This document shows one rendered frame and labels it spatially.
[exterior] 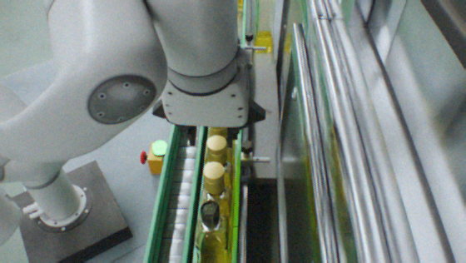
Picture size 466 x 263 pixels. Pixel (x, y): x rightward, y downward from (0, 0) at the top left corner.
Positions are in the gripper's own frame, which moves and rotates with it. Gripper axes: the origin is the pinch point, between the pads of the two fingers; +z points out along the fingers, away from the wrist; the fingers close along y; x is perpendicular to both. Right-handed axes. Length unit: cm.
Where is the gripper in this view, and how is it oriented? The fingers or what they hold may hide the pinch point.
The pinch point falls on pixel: (211, 131)
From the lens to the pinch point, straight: 50.5
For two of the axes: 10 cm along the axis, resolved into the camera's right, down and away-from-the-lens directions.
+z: 0.1, 4.6, 8.9
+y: -10.0, -0.4, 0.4
